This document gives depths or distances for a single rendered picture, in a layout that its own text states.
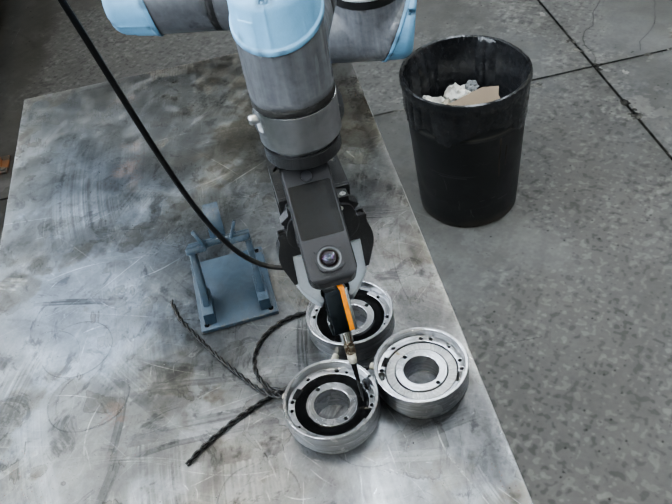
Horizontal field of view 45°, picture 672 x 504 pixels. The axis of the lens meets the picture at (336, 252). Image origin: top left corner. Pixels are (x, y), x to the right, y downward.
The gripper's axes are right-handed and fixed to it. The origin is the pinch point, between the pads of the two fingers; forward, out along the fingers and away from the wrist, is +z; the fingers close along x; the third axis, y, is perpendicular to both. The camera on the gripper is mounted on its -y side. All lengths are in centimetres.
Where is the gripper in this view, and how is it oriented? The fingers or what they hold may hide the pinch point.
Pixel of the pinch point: (336, 297)
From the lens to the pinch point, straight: 86.7
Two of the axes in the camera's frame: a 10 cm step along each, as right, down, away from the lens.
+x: -9.6, 2.6, -0.8
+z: 1.3, 7.1, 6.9
